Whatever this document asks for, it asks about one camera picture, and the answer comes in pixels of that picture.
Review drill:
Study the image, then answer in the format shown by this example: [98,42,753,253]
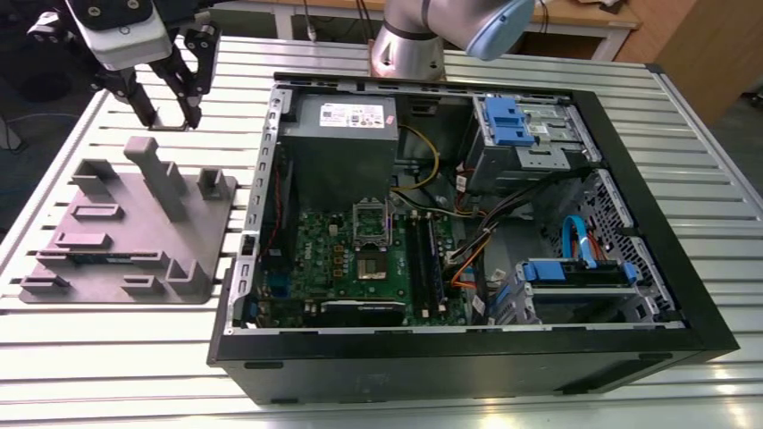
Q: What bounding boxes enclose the wooden desk white frame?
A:
[270,0,644,63]

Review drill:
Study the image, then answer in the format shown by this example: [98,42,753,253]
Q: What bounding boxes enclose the black cable bundle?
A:
[443,172,591,265]

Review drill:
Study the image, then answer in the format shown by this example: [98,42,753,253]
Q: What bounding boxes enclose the orange red wire bundle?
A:
[452,194,479,219]

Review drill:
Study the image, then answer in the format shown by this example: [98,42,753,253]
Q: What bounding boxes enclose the grey parts rack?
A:
[17,136,240,306]

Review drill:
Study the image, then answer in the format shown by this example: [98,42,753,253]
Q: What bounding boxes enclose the large blue drive clip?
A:
[484,97,528,128]

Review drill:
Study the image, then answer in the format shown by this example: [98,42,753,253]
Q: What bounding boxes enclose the black RAM slot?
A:
[404,214,421,315]
[410,213,431,315]
[420,214,439,314]

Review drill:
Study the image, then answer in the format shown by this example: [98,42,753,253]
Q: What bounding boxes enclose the blue disk wire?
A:
[560,214,600,270]

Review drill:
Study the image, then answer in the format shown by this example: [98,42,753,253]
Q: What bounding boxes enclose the wooden cabinet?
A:
[612,0,763,124]

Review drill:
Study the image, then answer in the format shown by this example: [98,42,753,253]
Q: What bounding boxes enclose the grey white wire bundle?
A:
[392,187,479,220]

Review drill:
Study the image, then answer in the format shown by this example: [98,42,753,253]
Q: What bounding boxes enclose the silver optical drive cage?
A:
[464,91,600,192]

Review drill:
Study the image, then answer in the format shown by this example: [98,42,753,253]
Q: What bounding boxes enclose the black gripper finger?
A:
[26,12,160,129]
[152,21,221,130]

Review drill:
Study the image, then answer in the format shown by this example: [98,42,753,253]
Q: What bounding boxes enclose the black cable silver plug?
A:
[300,0,318,44]

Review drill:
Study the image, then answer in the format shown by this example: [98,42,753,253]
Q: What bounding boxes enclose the silver disk bay cage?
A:
[487,257,680,327]

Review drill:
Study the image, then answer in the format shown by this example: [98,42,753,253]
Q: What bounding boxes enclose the CPU socket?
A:
[353,249,398,282]

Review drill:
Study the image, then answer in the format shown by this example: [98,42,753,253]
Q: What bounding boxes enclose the grey power supply unit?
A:
[278,92,398,202]

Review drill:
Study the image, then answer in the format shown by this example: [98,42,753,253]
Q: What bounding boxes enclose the hard disk in blue carrier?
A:
[516,259,639,290]

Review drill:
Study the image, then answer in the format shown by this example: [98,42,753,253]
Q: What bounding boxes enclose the black office chair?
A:
[0,0,96,106]

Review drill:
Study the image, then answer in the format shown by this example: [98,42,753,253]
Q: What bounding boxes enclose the black PC case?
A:
[205,70,740,406]

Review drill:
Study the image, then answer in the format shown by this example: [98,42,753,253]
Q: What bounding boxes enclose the green motherboard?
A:
[252,196,472,327]

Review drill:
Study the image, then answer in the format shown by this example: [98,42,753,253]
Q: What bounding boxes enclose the wire locking lever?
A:
[385,198,398,251]

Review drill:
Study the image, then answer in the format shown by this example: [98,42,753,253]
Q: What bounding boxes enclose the black graphics card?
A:
[301,298,409,329]

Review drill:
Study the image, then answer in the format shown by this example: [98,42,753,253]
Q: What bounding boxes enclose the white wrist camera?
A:
[62,0,174,72]

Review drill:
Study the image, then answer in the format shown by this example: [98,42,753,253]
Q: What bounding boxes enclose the small blue drive clip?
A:
[492,125,536,147]

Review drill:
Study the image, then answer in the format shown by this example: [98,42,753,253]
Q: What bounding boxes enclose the blue RAM stick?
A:
[65,252,137,265]

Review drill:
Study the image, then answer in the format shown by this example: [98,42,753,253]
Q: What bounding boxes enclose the orange flat wire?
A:
[449,249,488,291]

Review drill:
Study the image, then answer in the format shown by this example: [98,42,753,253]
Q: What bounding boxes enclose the yellow power wire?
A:
[392,124,443,192]

